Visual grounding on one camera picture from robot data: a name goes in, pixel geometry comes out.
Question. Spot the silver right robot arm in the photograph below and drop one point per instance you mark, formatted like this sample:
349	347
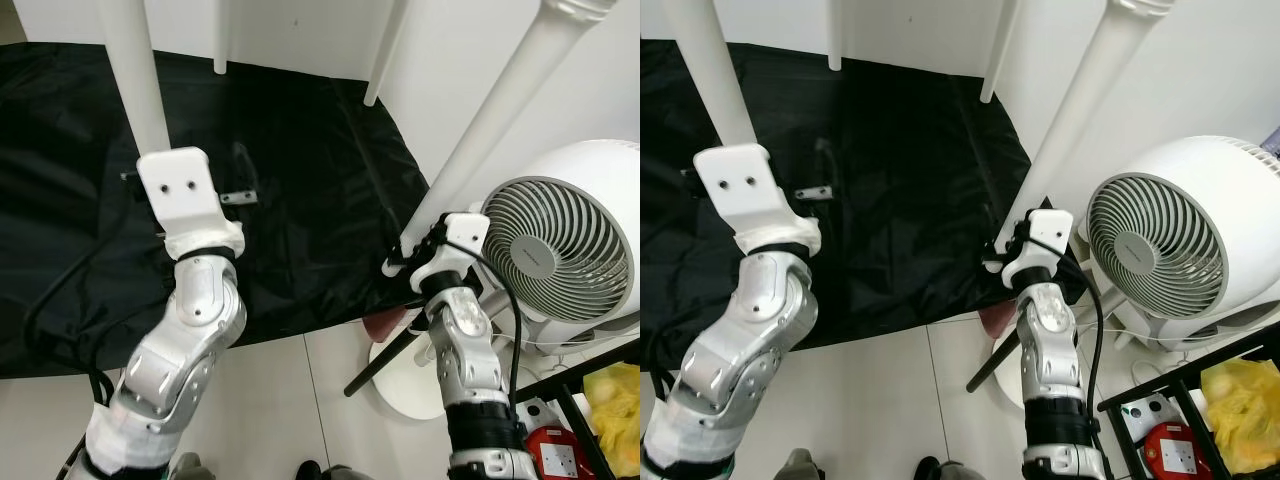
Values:
1050	350
465	350

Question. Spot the white plastic table leg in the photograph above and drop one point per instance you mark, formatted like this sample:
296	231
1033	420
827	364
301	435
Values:
135	80
835	35
1090	100
222	40
710	70
500	110
385	50
1000	50

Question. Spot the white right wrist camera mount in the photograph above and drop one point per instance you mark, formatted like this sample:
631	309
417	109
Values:
1050	225
465	230

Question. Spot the white floor fan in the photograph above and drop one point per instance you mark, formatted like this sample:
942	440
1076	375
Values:
590	170
1200	160

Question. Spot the blue striped object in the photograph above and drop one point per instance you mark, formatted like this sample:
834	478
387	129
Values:
1272	140

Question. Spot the grey robot foot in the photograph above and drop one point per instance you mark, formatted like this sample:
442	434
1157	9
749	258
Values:
350	472
188	467
803	466
965	471

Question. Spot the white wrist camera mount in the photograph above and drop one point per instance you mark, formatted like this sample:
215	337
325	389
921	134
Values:
180	190
1050	225
465	230
745	185

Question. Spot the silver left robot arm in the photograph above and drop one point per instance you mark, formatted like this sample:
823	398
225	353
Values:
185	340
740	340

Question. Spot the black metal table leg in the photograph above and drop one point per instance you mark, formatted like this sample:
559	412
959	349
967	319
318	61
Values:
990	365
380	365

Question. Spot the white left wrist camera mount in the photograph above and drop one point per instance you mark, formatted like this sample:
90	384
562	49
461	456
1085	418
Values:
180	190
745	185

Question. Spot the black metal stand frame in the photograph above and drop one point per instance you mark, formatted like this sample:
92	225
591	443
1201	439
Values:
1180	380
575	385

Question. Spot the red round object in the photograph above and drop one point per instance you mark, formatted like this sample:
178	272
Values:
1165	452
545	457

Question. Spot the grey right robot foot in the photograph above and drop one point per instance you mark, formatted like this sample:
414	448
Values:
350	472
965	471

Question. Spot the black table cloth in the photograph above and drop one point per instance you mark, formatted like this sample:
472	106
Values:
900	200
300	200

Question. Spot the yellow object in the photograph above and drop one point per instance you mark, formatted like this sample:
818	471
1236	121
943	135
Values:
615	400
1240	400

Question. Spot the red table edge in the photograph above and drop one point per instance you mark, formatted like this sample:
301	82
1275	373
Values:
385	322

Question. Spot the grey left robot foot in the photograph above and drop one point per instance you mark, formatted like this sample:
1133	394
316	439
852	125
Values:
188	467
803	466

